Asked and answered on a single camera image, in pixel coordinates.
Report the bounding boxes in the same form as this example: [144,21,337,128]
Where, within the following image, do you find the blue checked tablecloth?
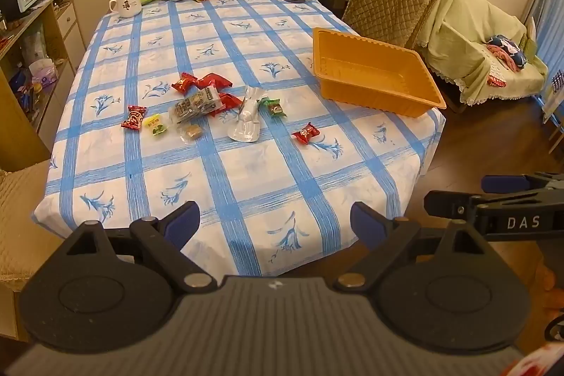
[32,0,447,277]

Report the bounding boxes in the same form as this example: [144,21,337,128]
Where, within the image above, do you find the sofa with green cover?
[416,0,549,112]

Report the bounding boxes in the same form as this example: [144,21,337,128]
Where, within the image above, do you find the red gold twisted candy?
[171,73,199,95]

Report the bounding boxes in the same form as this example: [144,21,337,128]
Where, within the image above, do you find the wooden shelf unit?
[0,0,86,172]

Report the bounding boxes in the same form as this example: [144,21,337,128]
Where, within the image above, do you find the yellow green candy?
[147,116,170,136]

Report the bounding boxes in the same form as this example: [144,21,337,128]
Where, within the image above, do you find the clear packet with brown biscuit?
[176,121,204,141]

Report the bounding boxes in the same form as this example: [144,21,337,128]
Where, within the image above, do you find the orange plastic tray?
[312,27,447,119]

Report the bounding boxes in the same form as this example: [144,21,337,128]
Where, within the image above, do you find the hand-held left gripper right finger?
[333,202,491,294]

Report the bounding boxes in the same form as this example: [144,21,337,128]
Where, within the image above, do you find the white rack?
[540,68,564,156]

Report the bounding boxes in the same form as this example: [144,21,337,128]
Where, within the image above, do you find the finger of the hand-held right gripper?
[424,190,486,223]
[481,172,564,194]

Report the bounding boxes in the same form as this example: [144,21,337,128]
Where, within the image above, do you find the red white print candy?
[121,105,148,131]
[292,122,321,145]

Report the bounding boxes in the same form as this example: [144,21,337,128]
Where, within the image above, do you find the silver foil snack packet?
[227,85,264,142]

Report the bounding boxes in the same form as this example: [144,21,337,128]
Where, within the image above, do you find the white plastic tub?
[29,59,60,90]

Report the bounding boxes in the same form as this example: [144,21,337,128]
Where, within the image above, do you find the white drawer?
[55,1,80,39]

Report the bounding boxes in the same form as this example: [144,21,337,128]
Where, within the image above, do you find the quilted beige chair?
[0,160,67,341]
[341,0,439,51]

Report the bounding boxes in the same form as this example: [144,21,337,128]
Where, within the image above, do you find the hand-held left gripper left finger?
[65,201,216,294]

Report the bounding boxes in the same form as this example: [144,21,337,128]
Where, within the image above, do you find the blue patterned cushion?
[487,35,529,70]

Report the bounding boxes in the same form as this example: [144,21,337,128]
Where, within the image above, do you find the white mug with print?
[108,0,142,19]

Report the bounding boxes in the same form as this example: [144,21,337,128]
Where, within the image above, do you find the red pillow snack packet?
[209,92,243,117]
[197,72,233,91]

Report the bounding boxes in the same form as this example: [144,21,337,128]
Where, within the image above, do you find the grey printed snack packet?
[170,87,221,123]

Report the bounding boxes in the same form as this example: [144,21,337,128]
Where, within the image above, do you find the dark green candy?
[258,96,287,119]

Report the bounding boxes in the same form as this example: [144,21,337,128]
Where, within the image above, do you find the person's right hand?
[541,258,564,310]

